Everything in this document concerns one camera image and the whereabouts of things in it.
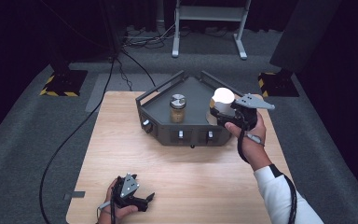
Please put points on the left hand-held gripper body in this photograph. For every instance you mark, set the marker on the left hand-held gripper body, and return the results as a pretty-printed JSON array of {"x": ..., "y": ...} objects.
[{"x": 127, "y": 186}]

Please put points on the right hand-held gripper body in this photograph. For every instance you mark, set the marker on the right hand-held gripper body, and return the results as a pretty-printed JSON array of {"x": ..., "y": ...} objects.
[{"x": 250, "y": 104}]

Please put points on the white lidded container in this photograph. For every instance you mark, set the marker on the white lidded container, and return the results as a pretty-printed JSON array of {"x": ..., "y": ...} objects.
[{"x": 223, "y": 96}]

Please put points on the grey corner shelf rack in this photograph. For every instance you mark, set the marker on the grey corner shelf rack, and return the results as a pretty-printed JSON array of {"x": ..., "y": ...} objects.
[{"x": 195, "y": 93}]

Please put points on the glass jar of brown powder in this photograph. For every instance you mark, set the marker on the glass jar of brown powder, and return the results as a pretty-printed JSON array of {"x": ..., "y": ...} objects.
[{"x": 177, "y": 115}]

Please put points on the person's left hand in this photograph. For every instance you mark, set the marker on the person's left hand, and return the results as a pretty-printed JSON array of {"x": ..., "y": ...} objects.
[{"x": 121, "y": 214}]

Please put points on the person's right hand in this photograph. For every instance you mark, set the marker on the person's right hand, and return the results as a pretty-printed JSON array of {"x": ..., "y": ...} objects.
[{"x": 251, "y": 149}]

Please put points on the yellow black striped base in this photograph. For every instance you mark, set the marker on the yellow black striped base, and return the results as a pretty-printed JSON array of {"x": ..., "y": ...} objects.
[
  {"x": 65, "y": 82},
  {"x": 279, "y": 85}
]

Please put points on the grey tape strip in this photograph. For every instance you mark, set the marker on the grey tape strip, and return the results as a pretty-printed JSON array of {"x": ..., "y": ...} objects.
[{"x": 74, "y": 195}]

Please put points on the dark slanted panel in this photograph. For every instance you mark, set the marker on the dark slanted panel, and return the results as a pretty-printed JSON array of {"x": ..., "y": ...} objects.
[{"x": 304, "y": 34}]

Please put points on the grey metal stand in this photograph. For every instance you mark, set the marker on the grey metal stand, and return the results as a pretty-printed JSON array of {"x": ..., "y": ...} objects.
[{"x": 209, "y": 14}]

